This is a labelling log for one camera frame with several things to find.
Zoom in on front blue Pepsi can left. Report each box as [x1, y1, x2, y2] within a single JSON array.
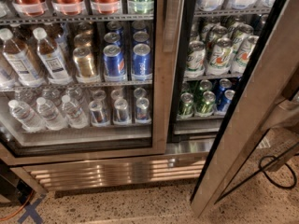
[[103, 45, 127, 82]]

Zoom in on steel fridge base grille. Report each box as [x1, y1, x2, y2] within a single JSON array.
[[12, 138, 213, 193]]

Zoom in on tea bottle far left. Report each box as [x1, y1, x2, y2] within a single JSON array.
[[0, 28, 45, 87]]

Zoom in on blue tape cross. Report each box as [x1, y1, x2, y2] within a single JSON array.
[[18, 194, 46, 224]]

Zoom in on white 7Up can right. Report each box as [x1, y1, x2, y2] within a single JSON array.
[[231, 35, 259, 74]]

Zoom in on white 7Up can left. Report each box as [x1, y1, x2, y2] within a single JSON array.
[[206, 38, 233, 76]]

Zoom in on small silver can middle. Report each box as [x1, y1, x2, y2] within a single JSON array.
[[113, 98, 132, 125]]

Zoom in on steel fridge door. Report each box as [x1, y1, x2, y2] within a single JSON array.
[[191, 0, 299, 217], [0, 0, 185, 168]]

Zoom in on blue pepsi can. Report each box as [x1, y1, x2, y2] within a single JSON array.
[[103, 45, 127, 82], [132, 44, 152, 80]]

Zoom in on front blue Pepsi can right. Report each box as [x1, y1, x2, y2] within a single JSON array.
[[132, 44, 152, 80]]

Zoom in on water bottle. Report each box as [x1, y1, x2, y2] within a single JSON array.
[[8, 100, 46, 132], [36, 97, 67, 131], [62, 95, 89, 129]]

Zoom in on water bottle middle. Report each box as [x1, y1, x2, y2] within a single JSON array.
[[36, 97, 67, 131]]

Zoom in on small silver can left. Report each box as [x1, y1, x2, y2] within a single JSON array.
[[89, 100, 110, 127]]

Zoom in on blue can bottom left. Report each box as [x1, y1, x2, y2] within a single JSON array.
[[216, 90, 235, 115]]

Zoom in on green can bottom shelf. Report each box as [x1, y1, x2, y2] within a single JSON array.
[[195, 91, 216, 117]]

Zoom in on black power cable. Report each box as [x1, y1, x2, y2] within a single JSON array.
[[258, 154, 298, 190]]

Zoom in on tea bottle white cap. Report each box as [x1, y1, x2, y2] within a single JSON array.
[[33, 27, 73, 85]]

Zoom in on small silver can right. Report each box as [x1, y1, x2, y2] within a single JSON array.
[[135, 97, 150, 123]]

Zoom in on water bottle right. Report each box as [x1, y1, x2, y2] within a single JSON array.
[[62, 95, 89, 129]]

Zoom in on orange cable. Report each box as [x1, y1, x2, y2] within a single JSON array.
[[0, 189, 35, 222]]

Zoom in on water bottle left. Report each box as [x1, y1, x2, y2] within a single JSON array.
[[8, 100, 46, 132]]

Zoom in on green can bottom far left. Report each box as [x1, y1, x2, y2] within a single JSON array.
[[178, 92, 193, 119]]

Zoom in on small silver can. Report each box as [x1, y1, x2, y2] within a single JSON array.
[[113, 98, 132, 125], [89, 100, 110, 127], [135, 97, 150, 123]]

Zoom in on white 7up can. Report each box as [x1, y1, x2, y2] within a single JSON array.
[[206, 38, 233, 76], [231, 35, 259, 74]]

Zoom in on front gold can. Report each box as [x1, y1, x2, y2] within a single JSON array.
[[73, 47, 101, 84]]

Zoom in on green white can far left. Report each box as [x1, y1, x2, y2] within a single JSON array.
[[185, 41, 206, 77]]

